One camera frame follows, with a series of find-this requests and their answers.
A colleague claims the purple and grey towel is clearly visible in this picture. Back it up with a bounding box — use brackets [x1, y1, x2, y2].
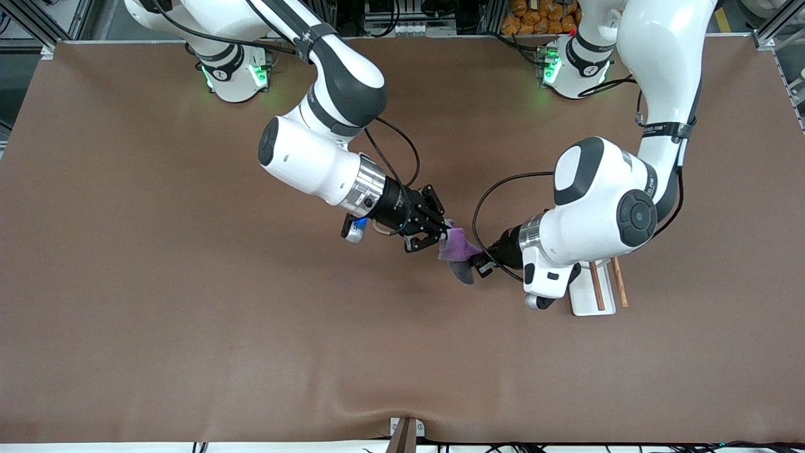
[437, 226, 486, 286]

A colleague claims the white rack with wooden bars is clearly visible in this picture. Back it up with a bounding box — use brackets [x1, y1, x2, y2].
[569, 257, 630, 316]

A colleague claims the pile of orange objects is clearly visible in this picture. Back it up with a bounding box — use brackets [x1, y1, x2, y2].
[501, 0, 582, 36]

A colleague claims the brown table mat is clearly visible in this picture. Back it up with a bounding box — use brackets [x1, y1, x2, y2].
[0, 35, 805, 444]

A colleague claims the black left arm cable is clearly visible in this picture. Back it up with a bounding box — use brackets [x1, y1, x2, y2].
[472, 74, 692, 282]

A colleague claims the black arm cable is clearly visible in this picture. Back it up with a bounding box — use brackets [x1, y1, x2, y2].
[472, 74, 692, 282]
[145, 0, 421, 237]

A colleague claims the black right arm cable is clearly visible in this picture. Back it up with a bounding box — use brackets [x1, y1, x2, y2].
[145, 0, 421, 237]

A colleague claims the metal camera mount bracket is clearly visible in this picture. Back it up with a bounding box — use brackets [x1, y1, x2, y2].
[385, 417, 426, 453]

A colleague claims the aluminium frame post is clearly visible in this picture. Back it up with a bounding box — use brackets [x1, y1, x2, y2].
[752, 0, 805, 51]
[0, 0, 95, 57]

